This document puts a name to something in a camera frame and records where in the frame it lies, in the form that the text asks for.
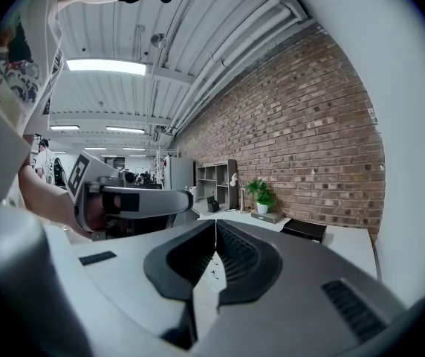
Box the black box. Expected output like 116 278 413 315
279 218 328 244

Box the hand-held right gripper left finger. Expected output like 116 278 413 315
44 219 218 357

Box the silver desk lamp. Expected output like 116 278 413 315
229 172 250 214

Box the person's left hand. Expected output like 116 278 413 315
82 193 110 234

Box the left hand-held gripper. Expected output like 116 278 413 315
65 153 195 242

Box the grey shelf unit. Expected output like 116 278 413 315
196 158 238 204

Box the white printed t-shirt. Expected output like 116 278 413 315
0 0 65 208

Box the green potted plant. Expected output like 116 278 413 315
244 178 276 215

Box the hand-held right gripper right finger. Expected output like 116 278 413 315
196 219 407 357

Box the white cabinet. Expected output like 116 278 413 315
163 156 195 191

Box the person's left forearm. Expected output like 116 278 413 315
18 164 91 237

